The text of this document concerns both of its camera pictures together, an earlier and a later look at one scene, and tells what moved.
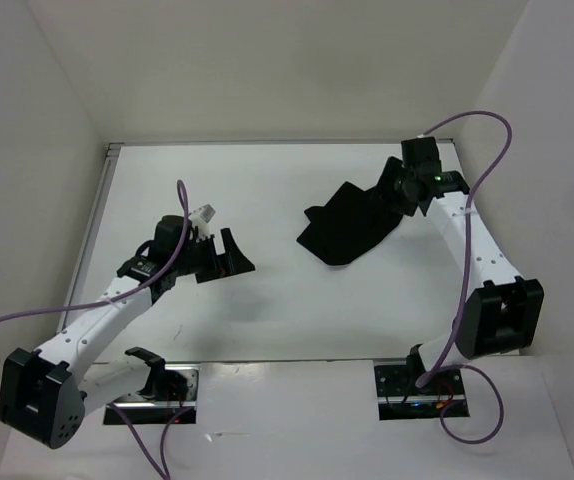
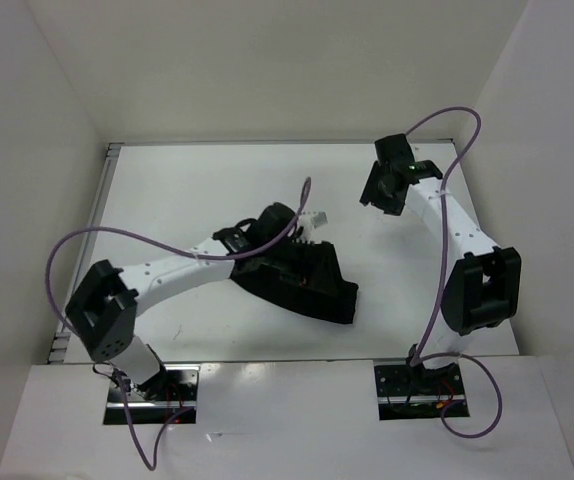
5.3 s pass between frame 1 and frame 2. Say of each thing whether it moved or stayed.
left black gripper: moved
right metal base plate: stayed
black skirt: moved
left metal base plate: stayed
